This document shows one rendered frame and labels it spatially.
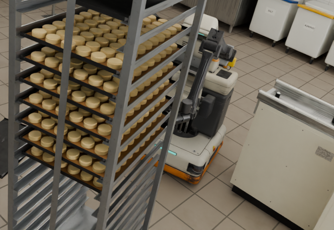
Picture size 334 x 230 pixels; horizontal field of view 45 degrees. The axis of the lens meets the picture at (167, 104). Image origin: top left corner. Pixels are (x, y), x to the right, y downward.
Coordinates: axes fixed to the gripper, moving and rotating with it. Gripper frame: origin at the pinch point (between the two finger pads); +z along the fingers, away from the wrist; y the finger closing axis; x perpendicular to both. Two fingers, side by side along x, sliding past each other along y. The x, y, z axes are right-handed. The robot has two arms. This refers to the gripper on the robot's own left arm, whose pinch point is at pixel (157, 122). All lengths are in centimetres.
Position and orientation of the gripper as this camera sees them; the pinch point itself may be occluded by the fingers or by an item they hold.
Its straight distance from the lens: 208.8
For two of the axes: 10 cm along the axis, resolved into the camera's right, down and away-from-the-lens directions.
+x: 5.6, 5.1, -6.5
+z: -8.0, 1.5, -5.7
